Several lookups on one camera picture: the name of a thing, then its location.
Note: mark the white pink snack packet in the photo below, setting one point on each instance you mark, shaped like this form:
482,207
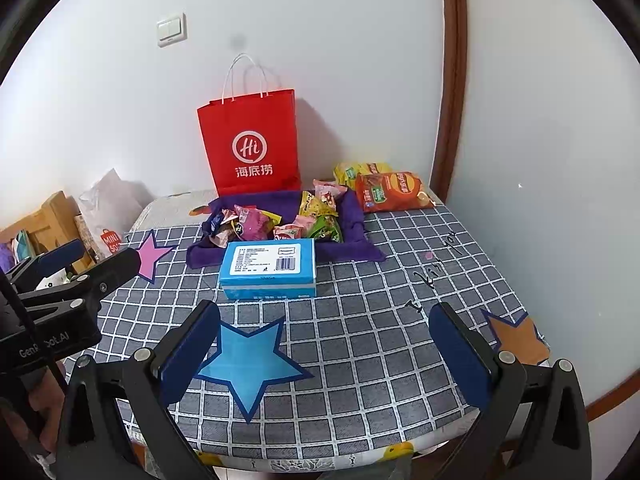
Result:
225,225

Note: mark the patterned cardboard box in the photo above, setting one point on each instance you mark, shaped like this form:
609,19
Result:
87,235

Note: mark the green snack packet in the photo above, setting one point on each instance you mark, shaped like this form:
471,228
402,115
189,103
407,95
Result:
325,227

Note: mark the yellow chips bag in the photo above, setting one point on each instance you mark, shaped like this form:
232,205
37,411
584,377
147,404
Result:
350,172

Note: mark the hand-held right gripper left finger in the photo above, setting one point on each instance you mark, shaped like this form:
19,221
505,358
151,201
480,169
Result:
187,360

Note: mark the orange paper star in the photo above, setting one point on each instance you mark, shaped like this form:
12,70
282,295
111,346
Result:
515,340

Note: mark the brown wooden door frame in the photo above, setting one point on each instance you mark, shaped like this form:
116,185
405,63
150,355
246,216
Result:
452,85

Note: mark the white plastic shopping bag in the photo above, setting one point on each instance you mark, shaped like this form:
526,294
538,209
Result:
110,200

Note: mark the grey checked tablecloth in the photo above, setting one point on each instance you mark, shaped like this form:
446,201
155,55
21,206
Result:
375,310

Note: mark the magenta snack packet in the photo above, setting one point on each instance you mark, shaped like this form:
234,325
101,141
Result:
252,225

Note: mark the pink paper star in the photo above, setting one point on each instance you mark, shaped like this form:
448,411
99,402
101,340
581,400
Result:
150,257

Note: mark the pink panda snack packet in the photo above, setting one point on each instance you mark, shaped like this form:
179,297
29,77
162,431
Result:
330,191

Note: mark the red paper bag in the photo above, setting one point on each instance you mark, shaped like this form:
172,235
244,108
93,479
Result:
250,125

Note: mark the blue paper star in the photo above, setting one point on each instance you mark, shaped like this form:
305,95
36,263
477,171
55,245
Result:
245,360

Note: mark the purple cloth tray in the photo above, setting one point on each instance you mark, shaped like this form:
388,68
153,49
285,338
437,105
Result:
352,230

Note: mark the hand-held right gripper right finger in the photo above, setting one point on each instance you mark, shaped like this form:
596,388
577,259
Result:
457,360

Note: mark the blue tissue box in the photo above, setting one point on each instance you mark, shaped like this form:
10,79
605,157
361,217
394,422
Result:
270,280

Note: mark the red white snack packet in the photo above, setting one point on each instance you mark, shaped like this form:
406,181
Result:
287,232

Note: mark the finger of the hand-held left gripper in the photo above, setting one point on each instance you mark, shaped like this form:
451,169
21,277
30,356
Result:
100,275
50,260

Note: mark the white light switch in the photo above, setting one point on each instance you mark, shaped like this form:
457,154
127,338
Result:
171,29

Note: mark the yellow snack packet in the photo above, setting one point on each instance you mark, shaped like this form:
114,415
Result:
315,205

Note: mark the colourful printed bedding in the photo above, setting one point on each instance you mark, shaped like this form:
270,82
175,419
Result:
20,245

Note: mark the orange chips bag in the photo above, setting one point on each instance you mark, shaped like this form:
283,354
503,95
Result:
390,192

